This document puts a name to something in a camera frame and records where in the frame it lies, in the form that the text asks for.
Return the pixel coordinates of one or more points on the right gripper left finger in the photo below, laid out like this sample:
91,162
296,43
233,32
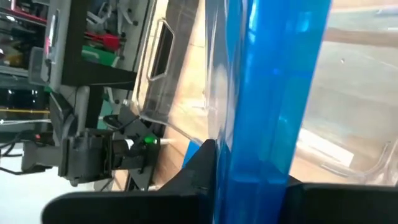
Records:
124,208

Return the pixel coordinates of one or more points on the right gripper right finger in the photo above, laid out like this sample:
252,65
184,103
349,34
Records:
342,205

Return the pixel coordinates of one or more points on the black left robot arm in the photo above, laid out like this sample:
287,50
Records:
87,155

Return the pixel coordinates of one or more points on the clear plastic bin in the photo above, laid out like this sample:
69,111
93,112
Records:
357,109

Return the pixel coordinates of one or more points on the grey panel with red label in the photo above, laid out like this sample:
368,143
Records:
59,46

